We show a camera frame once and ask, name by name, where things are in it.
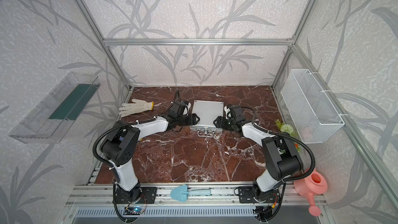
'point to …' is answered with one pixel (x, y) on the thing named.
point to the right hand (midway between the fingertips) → (217, 122)
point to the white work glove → (138, 106)
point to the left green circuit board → (132, 210)
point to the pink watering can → (314, 183)
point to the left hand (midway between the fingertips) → (197, 119)
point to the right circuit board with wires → (262, 213)
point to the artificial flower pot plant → (287, 128)
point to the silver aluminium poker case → (208, 111)
